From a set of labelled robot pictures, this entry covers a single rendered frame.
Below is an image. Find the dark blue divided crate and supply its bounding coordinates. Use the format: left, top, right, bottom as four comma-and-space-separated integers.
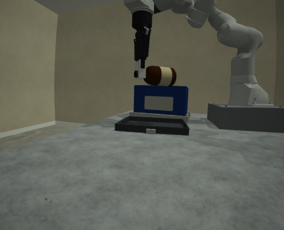
133, 85, 189, 116

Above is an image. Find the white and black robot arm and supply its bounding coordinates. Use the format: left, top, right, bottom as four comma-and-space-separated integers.
124, 0, 274, 106

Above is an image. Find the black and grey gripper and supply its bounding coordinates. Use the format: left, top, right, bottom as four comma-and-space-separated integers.
132, 10, 152, 79

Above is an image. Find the brown glass bottle with cream label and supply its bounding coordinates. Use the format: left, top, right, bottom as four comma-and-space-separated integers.
143, 65, 176, 87

